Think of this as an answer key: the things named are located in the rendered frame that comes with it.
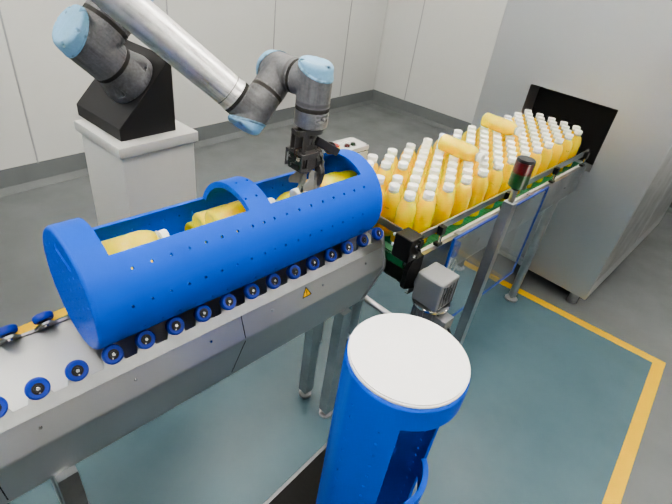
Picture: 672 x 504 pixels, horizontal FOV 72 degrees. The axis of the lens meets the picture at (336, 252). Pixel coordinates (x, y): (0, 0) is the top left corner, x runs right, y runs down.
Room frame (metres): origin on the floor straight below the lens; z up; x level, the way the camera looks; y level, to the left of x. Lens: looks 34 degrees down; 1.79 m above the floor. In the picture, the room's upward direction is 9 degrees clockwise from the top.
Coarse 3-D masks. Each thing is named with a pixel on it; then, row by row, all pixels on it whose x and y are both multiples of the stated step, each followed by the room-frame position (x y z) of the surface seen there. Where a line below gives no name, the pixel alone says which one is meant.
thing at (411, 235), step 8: (400, 232) 1.33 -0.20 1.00; (408, 232) 1.34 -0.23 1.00; (416, 232) 1.35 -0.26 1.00; (400, 240) 1.31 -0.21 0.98; (408, 240) 1.29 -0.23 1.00; (416, 240) 1.30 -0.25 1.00; (392, 248) 1.33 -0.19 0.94; (400, 248) 1.31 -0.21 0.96; (408, 248) 1.29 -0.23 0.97; (416, 248) 1.30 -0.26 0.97; (400, 256) 1.30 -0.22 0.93; (408, 256) 1.29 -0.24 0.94; (416, 256) 1.31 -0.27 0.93
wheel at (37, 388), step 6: (36, 378) 0.58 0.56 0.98; (42, 378) 0.59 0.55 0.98; (30, 384) 0.57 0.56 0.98; (36, 384) 0.57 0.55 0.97; (42, 384) 0.58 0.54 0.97; (48, 384) 0.58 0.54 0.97; (24, 390) 0.56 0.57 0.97; (30, 390) 0.56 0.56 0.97; (36, 390) 0.57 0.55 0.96; (42, 390) 0.57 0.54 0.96; (48, 390) 0.58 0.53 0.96; (30, 396) 0.55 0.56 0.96; (36, 396) 0.56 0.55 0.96; (42, 396) 0.56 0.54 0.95
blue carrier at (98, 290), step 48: (240, 192) 1.02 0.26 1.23; (336, 192) 1.18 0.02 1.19; (48, 240) 0.77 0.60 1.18; (96, 240) 0.74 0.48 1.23; (192, 240) 0.84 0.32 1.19; (240, 240) 0.92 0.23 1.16; (288, 240) 1.01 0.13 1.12; (336, 240) 1.17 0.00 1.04; (96, 288) 0.67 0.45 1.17; (144, 288) 0.72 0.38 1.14; (192, 288) 0.80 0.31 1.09; (96, 336) 0.65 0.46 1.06
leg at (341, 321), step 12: (348, 312) 1.33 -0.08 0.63; (336, 324) 1.32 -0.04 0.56; (348, 324) 1.33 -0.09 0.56; (336, 336) 1.31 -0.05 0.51; (336, 348) 1.31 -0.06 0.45; (336, 360) 1.31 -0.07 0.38; (336, 372) 1.32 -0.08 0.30; (324, 384) 1.33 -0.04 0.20; (336, 384) 1.33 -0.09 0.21; (324, 396) 1.32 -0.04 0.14; (324, 408) 1.31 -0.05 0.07
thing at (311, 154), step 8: (296, 128) 1.19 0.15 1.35; (296, 136) 1.18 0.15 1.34; (304, 136) 1.18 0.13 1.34; (312, 136) 1.21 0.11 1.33; (296, 144) 1.18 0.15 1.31; (304, 144) 1.18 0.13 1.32; (312, 144) 1.20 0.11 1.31; (296, 152) 1.17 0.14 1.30; (304, 152) 1.18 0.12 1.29; (312, 152) 1.19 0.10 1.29; (320, 152) 1.21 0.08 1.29; (288, 160) 1.19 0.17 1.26; (296, 160) 1.17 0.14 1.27; (304, 160) 1.17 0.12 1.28; (312, 160) 1.19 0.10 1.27; (296, 168) 1.16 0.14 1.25; (304, 168) 1.17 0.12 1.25; (312, 168) 1.20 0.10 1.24
